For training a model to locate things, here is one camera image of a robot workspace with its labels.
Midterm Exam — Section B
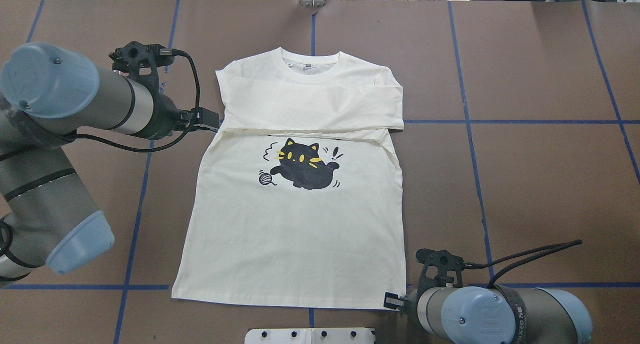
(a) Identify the white long-sleeve cat shirt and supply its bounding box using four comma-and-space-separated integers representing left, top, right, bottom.
171, 48, 407, 309

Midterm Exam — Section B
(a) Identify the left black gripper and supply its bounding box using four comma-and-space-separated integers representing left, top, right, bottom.
147, 96, 220, 139

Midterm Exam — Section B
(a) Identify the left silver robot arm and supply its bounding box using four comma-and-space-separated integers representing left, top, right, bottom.
0, 41, 220, 288

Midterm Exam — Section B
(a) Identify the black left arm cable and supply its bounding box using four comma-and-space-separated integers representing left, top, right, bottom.
75, 49, 202, 153

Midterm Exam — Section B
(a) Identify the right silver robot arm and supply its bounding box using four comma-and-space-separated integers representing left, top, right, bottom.
384, 285, 594, 343

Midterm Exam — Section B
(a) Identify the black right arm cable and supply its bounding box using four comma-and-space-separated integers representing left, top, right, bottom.
462, 239, 583, 287

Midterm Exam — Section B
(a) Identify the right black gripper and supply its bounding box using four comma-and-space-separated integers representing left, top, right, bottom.
384, 289, 423, 329

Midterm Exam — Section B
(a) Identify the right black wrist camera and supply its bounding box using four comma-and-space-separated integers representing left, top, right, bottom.
414, 248, 465, 296

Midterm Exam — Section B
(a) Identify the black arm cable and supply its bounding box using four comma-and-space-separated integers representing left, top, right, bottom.
75, 49, 202, 153
462, 239, 583, 287

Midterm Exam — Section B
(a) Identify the white camera mast with base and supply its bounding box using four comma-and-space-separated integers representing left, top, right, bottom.
244, 326, 377, 343

